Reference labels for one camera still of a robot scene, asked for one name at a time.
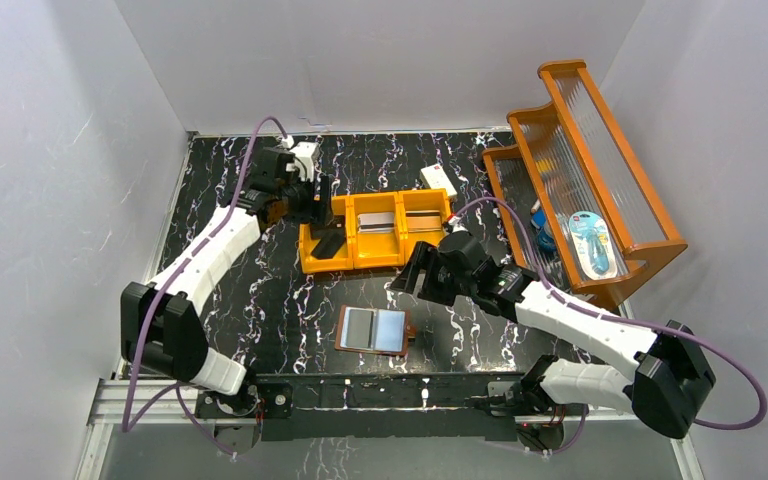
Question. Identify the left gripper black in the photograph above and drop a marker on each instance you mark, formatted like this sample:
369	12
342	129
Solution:
321	201

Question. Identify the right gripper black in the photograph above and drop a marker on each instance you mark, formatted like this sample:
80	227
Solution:
406	281

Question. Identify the black credit card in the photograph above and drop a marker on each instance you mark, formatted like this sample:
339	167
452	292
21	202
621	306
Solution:
320	232

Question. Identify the grey credit card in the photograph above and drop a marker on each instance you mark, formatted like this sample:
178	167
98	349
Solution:
328	248

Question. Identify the brown leather card holder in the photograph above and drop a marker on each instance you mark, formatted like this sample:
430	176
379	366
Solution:
393	332

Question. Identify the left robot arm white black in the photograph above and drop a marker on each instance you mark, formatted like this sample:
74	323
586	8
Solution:
160	320

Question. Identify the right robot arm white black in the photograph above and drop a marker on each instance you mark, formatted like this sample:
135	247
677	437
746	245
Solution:
662	379

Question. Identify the silver card in middle bin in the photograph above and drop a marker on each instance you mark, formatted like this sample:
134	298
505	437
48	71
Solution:
376	222

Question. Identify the card in right bin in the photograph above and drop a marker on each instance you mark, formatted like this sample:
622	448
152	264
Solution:
420	221

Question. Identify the left orange bin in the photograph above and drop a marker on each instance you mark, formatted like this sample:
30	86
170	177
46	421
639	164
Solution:
342	207

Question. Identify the orange bin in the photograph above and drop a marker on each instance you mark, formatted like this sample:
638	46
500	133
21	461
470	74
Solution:
377	250
421	199
342	207

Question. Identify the middle orange bin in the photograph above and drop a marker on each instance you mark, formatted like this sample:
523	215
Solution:
377	250

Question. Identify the right orange bin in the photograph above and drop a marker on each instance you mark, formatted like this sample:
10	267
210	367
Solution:
421	199

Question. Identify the white small box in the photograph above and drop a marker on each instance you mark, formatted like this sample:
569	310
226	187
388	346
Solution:
434	177

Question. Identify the orange wooden shelf rack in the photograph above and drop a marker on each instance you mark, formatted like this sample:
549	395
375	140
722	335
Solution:
571	155

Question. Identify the blue packaged item on shelf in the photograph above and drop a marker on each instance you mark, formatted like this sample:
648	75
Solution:
593	245

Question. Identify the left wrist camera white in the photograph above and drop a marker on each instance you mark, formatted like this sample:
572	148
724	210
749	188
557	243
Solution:
306	154

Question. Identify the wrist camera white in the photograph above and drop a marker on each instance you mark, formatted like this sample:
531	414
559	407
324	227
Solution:
306	154
454	224

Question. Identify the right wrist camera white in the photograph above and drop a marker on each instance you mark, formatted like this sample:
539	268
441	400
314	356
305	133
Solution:
454	224

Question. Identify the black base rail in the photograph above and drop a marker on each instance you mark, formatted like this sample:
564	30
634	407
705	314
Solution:
549	431

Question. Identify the aluminium frame rail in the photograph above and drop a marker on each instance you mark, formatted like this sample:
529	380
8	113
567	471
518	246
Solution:
112	404

